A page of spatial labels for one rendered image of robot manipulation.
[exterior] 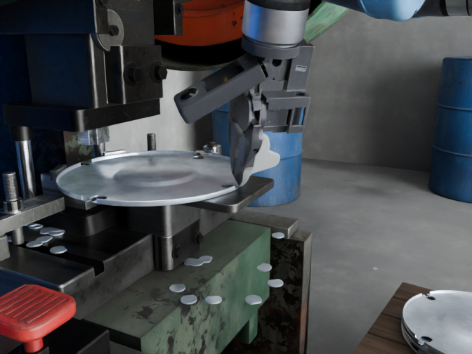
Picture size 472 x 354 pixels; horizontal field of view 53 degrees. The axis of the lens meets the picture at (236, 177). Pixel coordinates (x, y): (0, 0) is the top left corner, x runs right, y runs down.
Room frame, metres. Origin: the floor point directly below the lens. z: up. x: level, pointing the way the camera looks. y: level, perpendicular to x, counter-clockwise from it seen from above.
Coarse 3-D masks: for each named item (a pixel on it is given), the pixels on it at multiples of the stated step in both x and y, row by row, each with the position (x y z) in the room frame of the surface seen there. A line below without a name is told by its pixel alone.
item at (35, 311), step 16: (16, 288) 0.40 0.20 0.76; (32, 288) 0.40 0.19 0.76; (0, 304) 0.37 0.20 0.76; (16, 304) 0.37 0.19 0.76; (32, 304) 0.37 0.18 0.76; (48, 304) 0.37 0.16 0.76; (64, 304) 0.37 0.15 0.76; (0, 320) 0.35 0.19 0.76; (16, 320) 0.34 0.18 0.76; (32, 320) 0.34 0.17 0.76; (48, 320) 0.35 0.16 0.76; (64, 320) 0.36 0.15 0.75; (16, 336) 0.33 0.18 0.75; (32, 336) 0.34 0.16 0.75; (32, 352) 0.36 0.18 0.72
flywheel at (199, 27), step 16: (208, 0) 1.09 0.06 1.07; (224, 0) 1.07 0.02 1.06; (240, 0) 1.05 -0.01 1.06; (320, 0) 1.05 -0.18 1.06; (192, 16) 1.07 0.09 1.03; (208, 16) 1.05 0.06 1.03; (224, 16) 1.03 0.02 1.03; (240, 16) 1.01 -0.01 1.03; (192, 32) 1.07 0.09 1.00; (208, 32) 1.05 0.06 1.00; (224, 32) 1.03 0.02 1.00; (240, 32) 1.01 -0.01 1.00
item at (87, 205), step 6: (102, 156) 0.84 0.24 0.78; (84, 162) 0.80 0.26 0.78; (90, 162) 0.80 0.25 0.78; (42, 174) 0.72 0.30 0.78; (48, 174) 0.72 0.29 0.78; (42, 180) 0.72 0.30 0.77; (48, 180) 0.71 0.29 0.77; (42, 186) 0.72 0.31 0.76; (48, 186) 0.71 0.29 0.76; (54, 186) 0.71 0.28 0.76; (48, 192) 0.71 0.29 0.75; (54, 192) 0.71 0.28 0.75; (60, 192) 0.70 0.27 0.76; (66, 198) 0.70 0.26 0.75; (72, 198) 0.69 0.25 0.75; (96, 198) 0.70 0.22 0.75; (102, 198) 0.71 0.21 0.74; (66, 204) 0.70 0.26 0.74; (72, 204) 0.69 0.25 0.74; (78, 204) 0.69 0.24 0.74; (84, 204) 0.68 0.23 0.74; (90, 204) 0.69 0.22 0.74; (96, 204) 0.70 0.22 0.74
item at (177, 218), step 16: (256, 176) 0.71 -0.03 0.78; (240, 192) 0.63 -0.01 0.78; (256, 192) 0.63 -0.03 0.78; (128, 208) 0.67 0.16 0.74; (144, 208) 0.66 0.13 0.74; (160, 208) 0.65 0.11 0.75; (176, 208) 0.67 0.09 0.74; (192, 208) 0.71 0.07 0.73; (208, 208) 0.59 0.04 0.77; (224, 208) 0.58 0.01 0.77; (240, 208) 0.59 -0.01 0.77; (128, 224) 0.68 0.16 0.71; (144, 224) 0.66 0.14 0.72; (160, 224) 0.65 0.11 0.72; (176, 224) 0.66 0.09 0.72; (192, 224) 0.70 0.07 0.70; (160, 240) 0.65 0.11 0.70; (176, 240) 0.66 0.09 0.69; (192, 240) 0.70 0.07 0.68; (160, 256) 0.65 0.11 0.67; (176, 256) 0.65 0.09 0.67
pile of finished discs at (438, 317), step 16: (416, 304) 0.99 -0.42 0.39; (432, 304) 0.99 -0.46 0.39; (448, 304) 0.99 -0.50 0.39; (464, 304) 0.99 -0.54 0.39; (416, 320) 0.93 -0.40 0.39; (432, 320) 0.93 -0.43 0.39; (448, 320) 0.92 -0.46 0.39; (464, 320) 0.92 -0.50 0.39; (416, 336) 0.87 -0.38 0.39; (432, 336) 0.87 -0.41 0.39; (448, 336) 0.87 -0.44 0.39; (464, 336) 0.86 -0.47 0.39; (416, 352) 0.86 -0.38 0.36; (432, 352) 0.82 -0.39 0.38; (448, 352) 0.82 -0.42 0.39; (464, 352) 0.81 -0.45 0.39
